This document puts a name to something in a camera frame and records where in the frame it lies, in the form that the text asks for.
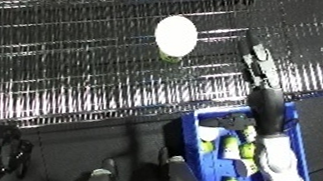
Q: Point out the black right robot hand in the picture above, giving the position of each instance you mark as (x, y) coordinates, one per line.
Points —
(267, 105)

